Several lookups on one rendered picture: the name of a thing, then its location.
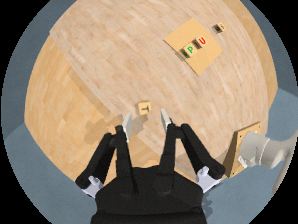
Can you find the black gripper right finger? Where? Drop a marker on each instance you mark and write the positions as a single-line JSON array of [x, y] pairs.
[[209, 171]]

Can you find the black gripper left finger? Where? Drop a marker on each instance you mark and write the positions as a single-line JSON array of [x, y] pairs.
[[92, 179]]

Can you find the tan flat mat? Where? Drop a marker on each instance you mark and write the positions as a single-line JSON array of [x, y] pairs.
[[184, 35]]

